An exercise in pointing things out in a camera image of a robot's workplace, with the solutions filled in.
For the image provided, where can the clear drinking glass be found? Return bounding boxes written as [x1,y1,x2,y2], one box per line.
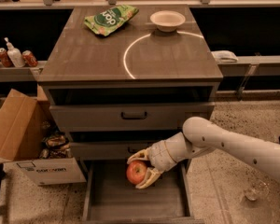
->
[244,179,269,202]

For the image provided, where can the red soda can right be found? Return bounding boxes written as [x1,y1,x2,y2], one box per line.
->
[22,50,38,67]

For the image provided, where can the white paper bowl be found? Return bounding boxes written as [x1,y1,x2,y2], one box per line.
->
[150,10,186,32]

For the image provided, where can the grey low shelf ledge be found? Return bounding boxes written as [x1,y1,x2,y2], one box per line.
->
[0,61,47,82]

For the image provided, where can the grey drawer cabinet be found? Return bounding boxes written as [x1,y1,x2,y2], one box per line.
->
[37,4,224,224]

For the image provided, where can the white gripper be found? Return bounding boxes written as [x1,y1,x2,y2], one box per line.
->
[127,141,176,189]

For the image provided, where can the brown cardboard box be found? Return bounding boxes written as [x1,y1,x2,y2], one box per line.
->
[0,89,52,161]

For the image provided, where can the grey open bottom drawer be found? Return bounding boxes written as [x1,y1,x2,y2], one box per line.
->
[82,160,204,224]

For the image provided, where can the green chip bag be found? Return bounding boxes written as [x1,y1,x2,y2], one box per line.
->
[84,5,139,36]

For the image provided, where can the grey top drawer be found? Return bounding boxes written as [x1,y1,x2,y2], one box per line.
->
[49,102,215,132]

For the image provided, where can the grey middle drawer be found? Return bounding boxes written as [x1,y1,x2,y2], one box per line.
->
[68,137,203,161]

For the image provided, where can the white printed cardboard box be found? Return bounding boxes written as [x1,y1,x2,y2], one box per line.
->
[16,158,86,186]

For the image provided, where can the red soda can left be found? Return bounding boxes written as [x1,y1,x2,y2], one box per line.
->
[0,48,13,67]

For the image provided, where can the folded white cloth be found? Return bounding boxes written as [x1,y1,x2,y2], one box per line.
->
[212,50,238,63]

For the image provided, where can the shiny snack packets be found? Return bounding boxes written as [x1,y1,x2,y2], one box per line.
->
[39,132,71,159]

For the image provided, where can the white pump bottle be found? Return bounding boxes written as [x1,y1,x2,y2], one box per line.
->
[5,37,25,67]

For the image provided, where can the red apple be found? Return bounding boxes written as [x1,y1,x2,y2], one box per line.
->
[126,161,147,185]

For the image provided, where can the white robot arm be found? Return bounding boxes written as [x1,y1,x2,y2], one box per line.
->
[127,117,280,189]

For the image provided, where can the red soda can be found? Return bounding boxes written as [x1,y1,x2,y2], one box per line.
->
[0,48,13,67]
[22,50,38,67]

